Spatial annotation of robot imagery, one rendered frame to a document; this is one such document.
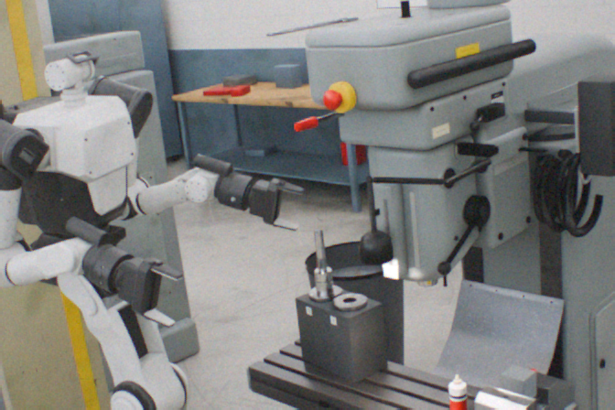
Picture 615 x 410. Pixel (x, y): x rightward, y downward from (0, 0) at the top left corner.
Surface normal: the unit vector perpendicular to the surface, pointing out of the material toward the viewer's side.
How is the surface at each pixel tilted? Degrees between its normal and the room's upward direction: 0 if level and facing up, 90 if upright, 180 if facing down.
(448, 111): 90
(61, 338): 90
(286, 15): 90
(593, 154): 90
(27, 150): 109
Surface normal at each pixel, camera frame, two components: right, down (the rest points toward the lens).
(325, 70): -0.69, 0.26
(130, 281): -0.49, 0.17
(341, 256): 0.24, 0.16
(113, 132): 0.90, 0.07
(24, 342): 0.72, 0.10
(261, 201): -0.35, 0.39
